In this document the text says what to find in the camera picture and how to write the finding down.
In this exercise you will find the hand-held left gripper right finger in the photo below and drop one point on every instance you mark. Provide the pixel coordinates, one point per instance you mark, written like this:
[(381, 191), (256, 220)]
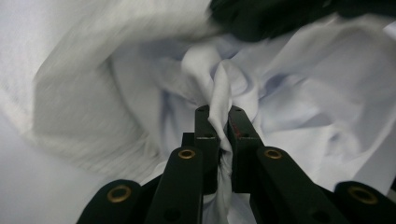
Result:
[(243, 155)]

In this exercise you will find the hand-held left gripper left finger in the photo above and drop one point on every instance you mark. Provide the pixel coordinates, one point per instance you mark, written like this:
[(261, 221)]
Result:
[(205, 149)]

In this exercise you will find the white shirt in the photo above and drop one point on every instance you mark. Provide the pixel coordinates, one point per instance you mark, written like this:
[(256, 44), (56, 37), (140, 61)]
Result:
[(311, 93)]

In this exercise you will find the white mesh laundry bag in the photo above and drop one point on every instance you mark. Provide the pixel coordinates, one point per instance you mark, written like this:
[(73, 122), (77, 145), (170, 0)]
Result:
[(77, 93)]

